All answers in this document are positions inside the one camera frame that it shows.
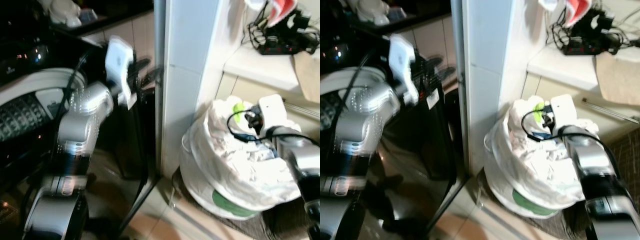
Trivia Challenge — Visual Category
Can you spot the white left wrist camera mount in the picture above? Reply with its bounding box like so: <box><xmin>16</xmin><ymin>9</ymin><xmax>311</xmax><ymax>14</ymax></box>
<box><xmin>105</xmin><ymin>36</ymin><xmax>139</xmax><ymax>110</ymax></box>
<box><xmin>389</xmin><ymin>34</ymin><xmax>424</xmax><ymax>107</ymax></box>

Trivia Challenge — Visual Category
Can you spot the thin metal rod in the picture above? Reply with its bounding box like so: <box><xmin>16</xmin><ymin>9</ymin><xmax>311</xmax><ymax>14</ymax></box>
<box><xmin>285</xmin><ymin>100</ymin><xmax>321</xmax><ymax>120</ymax></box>
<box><xmin>581</xmin><ymin>98</ymin><xmax>640</xmax><ymax>125</ymax></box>

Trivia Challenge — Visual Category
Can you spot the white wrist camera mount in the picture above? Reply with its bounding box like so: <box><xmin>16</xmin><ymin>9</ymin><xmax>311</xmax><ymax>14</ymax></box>
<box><xmin>389</xmin><ymin>34</ymin><xmax>424</xmax><ymax>107</ymax></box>
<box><xmin>549</xmin><ymin>94</ymin><xmax>582</xmax><ymax>131</ymax></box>
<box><xmin>257</xmin><ymin>94</ymin><xmax>287</xmax><ymax>132</ymax></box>
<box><xmin>105</xmin><ymin>36</ymin><xmax>139</xmax><ymax>110</ymax></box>

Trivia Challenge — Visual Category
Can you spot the black washing machine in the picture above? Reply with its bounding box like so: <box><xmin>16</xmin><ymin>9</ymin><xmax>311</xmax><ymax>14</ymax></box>
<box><xmin>0</xmin><ymin>0</ymin><xmax>162</xmax><ymax>240</ymax></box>
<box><xmin>320</xmin><ymin>0</ymin><xmax>463</xmax><ymax>240</ymax></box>

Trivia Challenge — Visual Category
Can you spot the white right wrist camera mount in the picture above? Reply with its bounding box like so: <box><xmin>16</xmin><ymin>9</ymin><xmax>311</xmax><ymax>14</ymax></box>
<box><xmin>257</xmin><ymin>94</ymin><xmax>287</xmax><ymax>132</ymax></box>
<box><xmin>549</xmin><ymin>94</ymin><xmax>582</xmax><ymax>131</ymax></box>

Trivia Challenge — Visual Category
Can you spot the black power strip with cables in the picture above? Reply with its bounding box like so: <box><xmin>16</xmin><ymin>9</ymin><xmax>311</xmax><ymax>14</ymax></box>
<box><xmin>547</xmin><ymin>9</ymin><xmax>640</xmax><ymax>57</ymax></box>
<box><xmin>246</xmin><ymin>9</ymin><xmax>321</xmax><ymax>57</ymax></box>

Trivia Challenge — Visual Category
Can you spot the white counter ledge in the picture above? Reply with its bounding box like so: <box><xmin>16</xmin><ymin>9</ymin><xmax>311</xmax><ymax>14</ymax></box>
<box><xmin>526</xmin><ymin>42</ymin><xmax>640</xmax><ymax>96</ymax></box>
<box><xmin>223</xmin><ymin>42</ymin><xmax>321</xmax><ymax>98</ymax></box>

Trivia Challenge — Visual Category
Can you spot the red and white bag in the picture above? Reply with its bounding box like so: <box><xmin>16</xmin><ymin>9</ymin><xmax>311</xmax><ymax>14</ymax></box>
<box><xmin>564</xmin><ymin>0</ymin><xmax>601</xmax><ymax>28</ymax></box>
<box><xmin>267</xmin><ymin>0</ymin><xmax>301</xmax><ymax>29</ymax></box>

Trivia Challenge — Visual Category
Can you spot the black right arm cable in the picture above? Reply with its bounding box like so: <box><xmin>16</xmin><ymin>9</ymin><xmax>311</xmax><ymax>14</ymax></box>
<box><xmin>520</xmin><ymin>108</ymin><xmax>563</xmax><ymax>144</ymax></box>
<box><xmin>227</xmin><ymin>111</ymin><xmax>273</xmax><ymax>143</ymax></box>

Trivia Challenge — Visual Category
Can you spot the white bundle on shelf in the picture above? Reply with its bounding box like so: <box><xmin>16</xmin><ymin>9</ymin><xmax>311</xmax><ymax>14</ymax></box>
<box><xmin>345</xmin><ymin>0</ymin><xmax>391</xmax><ymax>27</ymax></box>
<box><xmin>39</xmin><ymin>0</ymin><xmax>84</xmax><ymax>29</ymax></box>

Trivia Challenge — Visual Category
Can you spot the beige brown cloth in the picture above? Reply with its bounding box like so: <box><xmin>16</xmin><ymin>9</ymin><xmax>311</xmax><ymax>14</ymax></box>
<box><xmin>293</xmin><ymin>50</ymin><xmax>321</xmax><ymax>104</ymax></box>
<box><xmin>595</xmin><ymin>50</ymin><xmax>640</xmax><ymax>107</ymax></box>

